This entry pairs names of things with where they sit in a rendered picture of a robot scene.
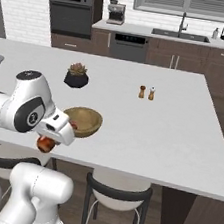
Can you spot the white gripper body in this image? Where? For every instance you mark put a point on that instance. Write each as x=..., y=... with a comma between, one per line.
x=65, y=136

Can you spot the red tomato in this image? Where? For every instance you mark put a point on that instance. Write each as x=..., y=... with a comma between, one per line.
x=74, y=125

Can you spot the brown chicken drumstick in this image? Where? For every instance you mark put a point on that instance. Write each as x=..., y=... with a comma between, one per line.
x=45, y=145

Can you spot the wooden bowl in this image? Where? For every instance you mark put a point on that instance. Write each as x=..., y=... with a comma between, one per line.
x=86, y=120

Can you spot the grey fridge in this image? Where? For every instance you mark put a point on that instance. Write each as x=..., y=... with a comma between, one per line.
x=0, y=21

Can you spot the succulent in black pot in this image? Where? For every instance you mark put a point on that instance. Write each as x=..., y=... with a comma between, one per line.
x=76, y=77

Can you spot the brown pepper shaker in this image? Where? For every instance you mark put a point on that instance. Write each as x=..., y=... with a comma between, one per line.
x=142, y=92

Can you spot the brown drawer under oven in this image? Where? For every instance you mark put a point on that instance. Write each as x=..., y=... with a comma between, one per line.
x=76, y=43

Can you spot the brown salt shaker white top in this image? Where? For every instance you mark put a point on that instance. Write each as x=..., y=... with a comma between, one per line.
x=151, y=94

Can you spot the grey dishwasher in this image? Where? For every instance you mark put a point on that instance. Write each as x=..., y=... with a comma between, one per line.
x=128, y=49

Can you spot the silver coffee machine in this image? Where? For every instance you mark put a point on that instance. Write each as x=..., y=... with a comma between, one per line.
x=116, y=14

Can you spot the brown base cupboard run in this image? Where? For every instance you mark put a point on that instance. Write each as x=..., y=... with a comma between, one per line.
x=198, y=62

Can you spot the grey sink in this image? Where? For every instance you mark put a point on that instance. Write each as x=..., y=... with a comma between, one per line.
x=180, y=35

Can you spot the silver tap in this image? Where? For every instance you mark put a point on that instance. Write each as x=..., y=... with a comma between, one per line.
x=182, y=24

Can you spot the window with grey blinds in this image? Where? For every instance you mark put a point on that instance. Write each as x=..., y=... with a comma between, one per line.
x=188, y=3

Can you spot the white soap dispenser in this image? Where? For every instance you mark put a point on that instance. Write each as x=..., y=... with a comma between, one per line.
x=215, y=33

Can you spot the white stool black frame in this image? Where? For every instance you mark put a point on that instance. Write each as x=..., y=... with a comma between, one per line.
x=6, y=161
x=119, y=194

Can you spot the black wall oven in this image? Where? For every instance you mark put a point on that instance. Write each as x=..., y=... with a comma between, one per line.
x=71, y=10

